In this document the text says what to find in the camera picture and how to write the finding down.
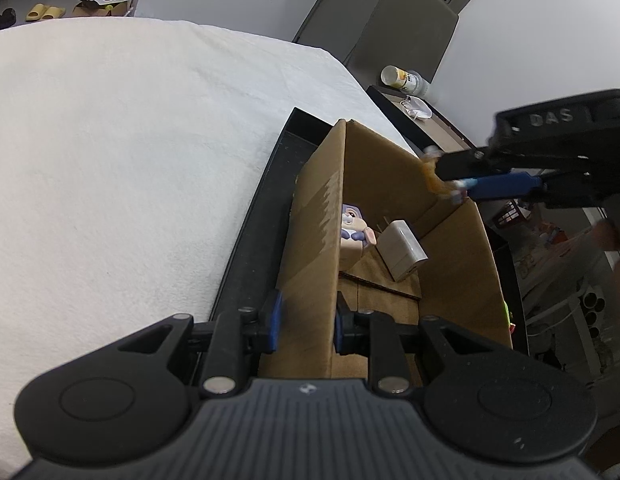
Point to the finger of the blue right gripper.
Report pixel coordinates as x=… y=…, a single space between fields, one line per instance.
x=461 y=165
x=501 y=187

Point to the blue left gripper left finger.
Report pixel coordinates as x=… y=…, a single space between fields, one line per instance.
x=272 y=319

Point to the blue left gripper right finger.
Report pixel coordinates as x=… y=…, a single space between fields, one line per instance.
x=342 y=325

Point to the small doll figurine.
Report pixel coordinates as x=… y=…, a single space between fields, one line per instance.
x=444 y=190

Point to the purple bunny cube toy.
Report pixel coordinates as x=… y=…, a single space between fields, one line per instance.
x=356 y=235

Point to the white rectangular box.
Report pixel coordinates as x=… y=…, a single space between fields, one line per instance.
x=400 y=250

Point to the brown cardboard box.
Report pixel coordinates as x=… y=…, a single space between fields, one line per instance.
x=368 y=225

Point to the person's right hand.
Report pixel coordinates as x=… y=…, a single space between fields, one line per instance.
x=607 y=236

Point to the crumpled white plastic wrapper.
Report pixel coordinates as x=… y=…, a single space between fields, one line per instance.
x=416 y=108

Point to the grey chair back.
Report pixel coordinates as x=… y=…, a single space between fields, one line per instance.
x=409 y=34

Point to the white table cloth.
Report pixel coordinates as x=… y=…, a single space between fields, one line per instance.
x=130 y=150

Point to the open cardboard box on floor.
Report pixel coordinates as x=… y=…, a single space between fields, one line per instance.
x=89 y=8

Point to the yellow slippers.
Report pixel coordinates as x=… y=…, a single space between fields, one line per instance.
x=43 y=12

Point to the black slippers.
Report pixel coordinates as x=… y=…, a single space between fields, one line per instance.
x=8 y=18

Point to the black picture frame tray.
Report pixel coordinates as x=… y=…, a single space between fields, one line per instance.
x=419 y=123

